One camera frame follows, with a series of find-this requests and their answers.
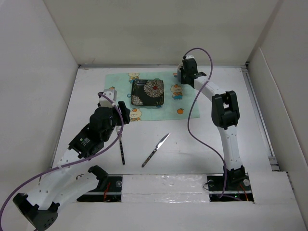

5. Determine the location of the purple cup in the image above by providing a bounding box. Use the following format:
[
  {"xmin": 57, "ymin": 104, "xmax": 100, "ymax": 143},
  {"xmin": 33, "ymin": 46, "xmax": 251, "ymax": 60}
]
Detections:
[{"xmin": 177, "ymin": 64, "xmax": 183, "ymax": 82}]

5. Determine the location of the silver fork with patterned handle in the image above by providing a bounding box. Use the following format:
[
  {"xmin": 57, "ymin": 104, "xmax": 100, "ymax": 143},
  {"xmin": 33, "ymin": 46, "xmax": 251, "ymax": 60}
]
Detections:
[{"xmin": 116, "ymin": 126, "xmax": 125, "ymax": 165}]

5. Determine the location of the green cartoon print cloth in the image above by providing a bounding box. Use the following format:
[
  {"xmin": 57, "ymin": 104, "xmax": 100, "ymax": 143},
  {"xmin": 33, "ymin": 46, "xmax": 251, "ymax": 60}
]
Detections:
[{"xmin": 104, "ymin": 71, "xmax": 196, "ymax": 122}]

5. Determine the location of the black floral rectangular plate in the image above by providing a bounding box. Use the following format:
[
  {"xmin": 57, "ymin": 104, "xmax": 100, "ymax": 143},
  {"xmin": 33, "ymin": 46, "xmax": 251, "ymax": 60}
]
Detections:
[{"xmin": 130, "ymin": 79, "xmax": 165, "ymax": 107}]

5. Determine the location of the knife with patterned handle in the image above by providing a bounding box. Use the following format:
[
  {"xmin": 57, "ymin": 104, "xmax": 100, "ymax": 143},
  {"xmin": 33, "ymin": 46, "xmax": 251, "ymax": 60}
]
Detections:
[{"xmin": 141, "ymin": 133, "xmax": 170, "ymax": 167}]

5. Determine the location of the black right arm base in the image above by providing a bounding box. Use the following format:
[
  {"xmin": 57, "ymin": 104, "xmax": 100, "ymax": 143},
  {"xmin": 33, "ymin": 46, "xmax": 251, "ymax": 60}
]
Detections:
[{"xmin": 203, "ymin": 175, "xmax": 254, "ymax": 202}]

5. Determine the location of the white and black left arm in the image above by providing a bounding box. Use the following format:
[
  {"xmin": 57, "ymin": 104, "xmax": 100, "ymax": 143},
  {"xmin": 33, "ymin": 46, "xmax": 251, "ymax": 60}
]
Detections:
[{"xmin": 13, "ymin": 101, "xmax": 130, "ymax": 231}]

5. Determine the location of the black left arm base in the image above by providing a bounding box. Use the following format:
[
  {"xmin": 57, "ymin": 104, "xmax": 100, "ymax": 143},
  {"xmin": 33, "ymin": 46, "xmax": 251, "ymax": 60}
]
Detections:
[{"xmin": 77, "ymin": 175, "xmax": 123, "ymax": 203}]

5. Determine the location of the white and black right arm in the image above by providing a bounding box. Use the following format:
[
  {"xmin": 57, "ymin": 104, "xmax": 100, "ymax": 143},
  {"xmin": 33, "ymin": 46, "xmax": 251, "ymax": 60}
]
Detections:
[{"xmin": 177, "ymin": 55, "xmax": 246, "ymax": 192}]

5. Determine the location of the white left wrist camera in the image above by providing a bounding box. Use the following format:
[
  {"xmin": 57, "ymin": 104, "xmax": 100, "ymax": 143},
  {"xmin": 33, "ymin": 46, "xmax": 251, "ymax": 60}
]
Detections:
[{"xmin": 98, "ymin": 87, "xmax": 117, "ymax": 108}]

